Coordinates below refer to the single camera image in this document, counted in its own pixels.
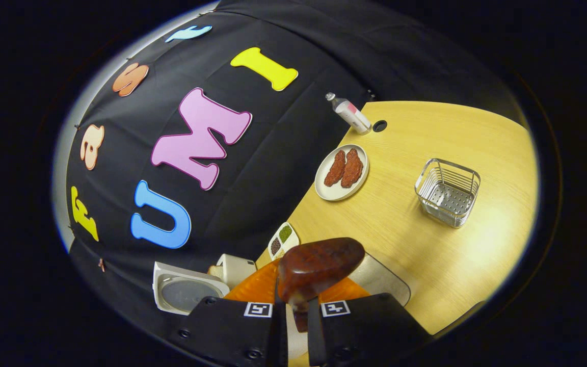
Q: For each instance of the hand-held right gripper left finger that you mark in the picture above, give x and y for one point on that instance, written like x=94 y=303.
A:
x=227 y=331

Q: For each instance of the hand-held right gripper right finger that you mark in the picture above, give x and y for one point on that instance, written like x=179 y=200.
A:
x=370 y=331

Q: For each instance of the white rice cooker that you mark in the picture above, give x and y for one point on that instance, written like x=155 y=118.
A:
x=191 y=293

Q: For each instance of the brown wooden spoon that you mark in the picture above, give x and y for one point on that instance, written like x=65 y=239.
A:
x=319 y=265

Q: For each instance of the clear glass rice container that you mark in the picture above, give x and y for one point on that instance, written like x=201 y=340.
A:
x=382 y=280

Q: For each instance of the toasted bread slice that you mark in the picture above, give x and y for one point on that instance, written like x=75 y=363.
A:
x=216 y=272

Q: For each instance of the white toaster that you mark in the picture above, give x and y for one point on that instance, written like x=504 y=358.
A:
x=237 y=267

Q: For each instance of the white divided spice dish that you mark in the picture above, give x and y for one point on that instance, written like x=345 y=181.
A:
x=283 y=239

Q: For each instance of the white round plate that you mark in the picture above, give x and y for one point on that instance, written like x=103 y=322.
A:
x=326 y=191

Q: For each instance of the black backdrop cloth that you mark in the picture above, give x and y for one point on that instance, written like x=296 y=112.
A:
x=273 y=153

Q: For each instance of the clear bottle with pink label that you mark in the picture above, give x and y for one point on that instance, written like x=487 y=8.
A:
x=352 y=114

